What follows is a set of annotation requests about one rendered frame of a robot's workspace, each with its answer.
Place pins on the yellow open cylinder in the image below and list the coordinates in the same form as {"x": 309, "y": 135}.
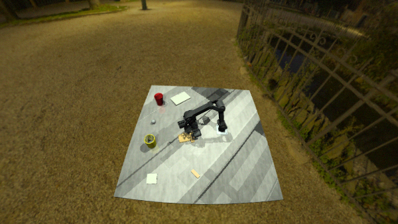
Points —
{"x": 150, "y": 141}

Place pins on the red plastic cup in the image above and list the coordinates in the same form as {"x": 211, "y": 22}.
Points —
{"x": 159, "y": 98}

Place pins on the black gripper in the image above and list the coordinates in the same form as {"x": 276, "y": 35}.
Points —
{"x": 196, "y": 131}

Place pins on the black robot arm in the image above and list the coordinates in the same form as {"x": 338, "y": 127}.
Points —
{"x": 190, "y": 116}

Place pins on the white flat rectangular panel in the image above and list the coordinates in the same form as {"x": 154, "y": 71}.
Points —
{"x": 180, "y": 98}

